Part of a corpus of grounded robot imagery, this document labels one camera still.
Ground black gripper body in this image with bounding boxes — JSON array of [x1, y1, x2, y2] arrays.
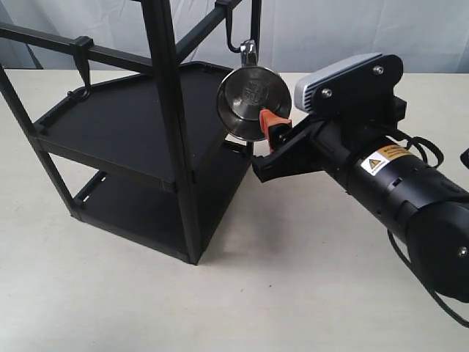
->
[[252, 97, 412, 194]]

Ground stainless steel mug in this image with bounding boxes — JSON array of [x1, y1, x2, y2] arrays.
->
[[216, 40, 292, 142]]

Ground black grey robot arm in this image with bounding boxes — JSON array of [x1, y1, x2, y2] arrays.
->
[[253, 93, 468, 303]]

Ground black metal shelf rack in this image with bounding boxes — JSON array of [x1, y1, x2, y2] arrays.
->
[[1, 1, 254, 265]]

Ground black metal hook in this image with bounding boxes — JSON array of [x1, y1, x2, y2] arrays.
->
[[67, 36, 94, 103], [215, 0, 242, 54]]

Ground white backdrop curtain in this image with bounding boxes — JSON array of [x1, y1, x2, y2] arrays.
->
[[1, 1, 468, 73]]

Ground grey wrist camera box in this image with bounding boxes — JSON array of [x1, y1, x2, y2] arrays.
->
[[294, 53, 404, 117]]

